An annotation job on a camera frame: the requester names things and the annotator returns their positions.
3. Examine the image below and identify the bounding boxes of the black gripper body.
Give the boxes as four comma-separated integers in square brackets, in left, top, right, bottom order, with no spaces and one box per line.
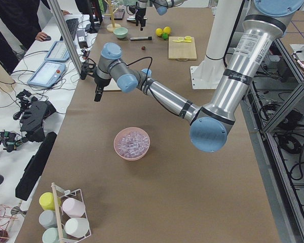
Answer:
[94,76,111,94]
[135,8,146,22]

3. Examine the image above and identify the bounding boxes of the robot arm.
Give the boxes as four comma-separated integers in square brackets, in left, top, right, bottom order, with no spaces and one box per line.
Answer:
[94,1,303,152]
[135,0,186,31]

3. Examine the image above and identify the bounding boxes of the steel ice scoop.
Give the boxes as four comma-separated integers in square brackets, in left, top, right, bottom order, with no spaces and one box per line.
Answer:
[126,16,148,23]

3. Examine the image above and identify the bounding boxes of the pink bowl of ice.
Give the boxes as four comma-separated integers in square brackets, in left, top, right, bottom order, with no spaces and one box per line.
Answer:
[113,127,150,161]

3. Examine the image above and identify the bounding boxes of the pink cup in rack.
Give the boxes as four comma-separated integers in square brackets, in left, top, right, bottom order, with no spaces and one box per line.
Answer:
[62,198,86,218]

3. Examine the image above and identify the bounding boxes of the yellow cup in rack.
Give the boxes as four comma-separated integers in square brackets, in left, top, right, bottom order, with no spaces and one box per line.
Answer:
[39,192,55,211]

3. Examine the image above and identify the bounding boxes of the white cup in rack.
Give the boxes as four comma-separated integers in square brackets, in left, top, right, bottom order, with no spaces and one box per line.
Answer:
[64,218,90,238]

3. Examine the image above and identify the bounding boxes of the grey cup in rack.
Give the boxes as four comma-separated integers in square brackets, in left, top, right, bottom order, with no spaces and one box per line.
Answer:
[39,210,57,229]

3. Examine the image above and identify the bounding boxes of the mint cup in rack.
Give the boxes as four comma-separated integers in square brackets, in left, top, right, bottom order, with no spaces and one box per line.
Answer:
[42,227,60,243]

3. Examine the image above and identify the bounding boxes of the cream rabbit tray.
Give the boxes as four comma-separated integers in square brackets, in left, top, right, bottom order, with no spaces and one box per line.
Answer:
[104,78,121,91]

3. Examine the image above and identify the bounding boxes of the steel muddler black tip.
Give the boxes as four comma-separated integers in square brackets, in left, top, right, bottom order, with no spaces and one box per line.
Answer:
[130,36,152,41]

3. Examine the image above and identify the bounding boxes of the yellow lemon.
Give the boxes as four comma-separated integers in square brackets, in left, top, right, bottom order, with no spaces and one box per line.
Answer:
[155,28,163,36]
[163,26,172,35]

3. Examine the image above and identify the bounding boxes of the mint green bowl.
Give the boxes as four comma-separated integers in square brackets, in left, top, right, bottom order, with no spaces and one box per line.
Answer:
[113,27,128,39]

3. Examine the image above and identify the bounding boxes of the green lime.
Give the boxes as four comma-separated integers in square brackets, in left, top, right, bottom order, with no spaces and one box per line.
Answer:
[162,33,169,41]

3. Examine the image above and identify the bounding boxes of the wooden mug tree stand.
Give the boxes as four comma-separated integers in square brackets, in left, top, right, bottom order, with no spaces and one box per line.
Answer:
[104,0,121,32]

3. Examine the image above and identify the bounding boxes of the yellow plastic knife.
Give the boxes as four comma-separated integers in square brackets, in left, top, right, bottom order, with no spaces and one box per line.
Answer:
[172,39,192,43]

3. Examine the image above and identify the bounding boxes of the wooden cutting board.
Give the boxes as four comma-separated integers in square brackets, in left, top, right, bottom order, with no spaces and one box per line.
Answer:
[168,36,197,61]

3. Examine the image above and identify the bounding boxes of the blue teach pendant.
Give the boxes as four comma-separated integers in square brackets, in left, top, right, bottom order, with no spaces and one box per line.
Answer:
[27,61,66,88]
[45,41,70,62]

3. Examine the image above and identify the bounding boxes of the black keyboard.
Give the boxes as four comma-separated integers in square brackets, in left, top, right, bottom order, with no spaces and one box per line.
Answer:
[65,18,79,40]

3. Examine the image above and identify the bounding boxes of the black computer mouse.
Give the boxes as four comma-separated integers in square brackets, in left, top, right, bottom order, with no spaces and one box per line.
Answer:
[43,35,51,42]

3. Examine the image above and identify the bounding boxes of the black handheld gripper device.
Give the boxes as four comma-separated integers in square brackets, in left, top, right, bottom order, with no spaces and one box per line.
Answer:
[13,89,56,142]

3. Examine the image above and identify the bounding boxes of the black speaker bar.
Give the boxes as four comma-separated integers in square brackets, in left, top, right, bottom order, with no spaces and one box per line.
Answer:
[15,132,57,201]

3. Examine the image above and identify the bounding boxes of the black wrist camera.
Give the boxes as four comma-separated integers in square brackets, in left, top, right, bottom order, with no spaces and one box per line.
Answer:
[127,4,138,16]
[80,60,97,80]

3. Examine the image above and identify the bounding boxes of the aluminium frame post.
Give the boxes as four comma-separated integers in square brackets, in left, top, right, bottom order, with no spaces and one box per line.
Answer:
[48,0,82,75]

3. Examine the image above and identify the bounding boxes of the white wire cup rack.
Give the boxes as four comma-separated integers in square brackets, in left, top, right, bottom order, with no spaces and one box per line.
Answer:
[51,182,92,242]

